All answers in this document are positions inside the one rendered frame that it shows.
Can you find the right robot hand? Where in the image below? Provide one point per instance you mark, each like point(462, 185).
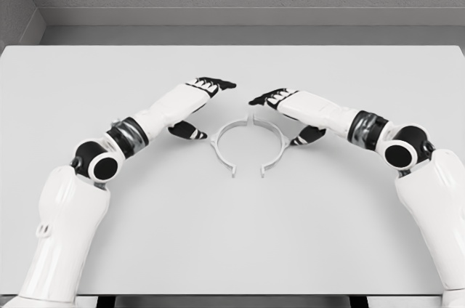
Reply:
point(305, 104)

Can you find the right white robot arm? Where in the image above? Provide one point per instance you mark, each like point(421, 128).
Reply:
point(425, 184)

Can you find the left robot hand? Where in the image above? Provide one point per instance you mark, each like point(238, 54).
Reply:
point(185, 99)

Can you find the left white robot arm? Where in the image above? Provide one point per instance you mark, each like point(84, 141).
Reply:
point(67, 206)

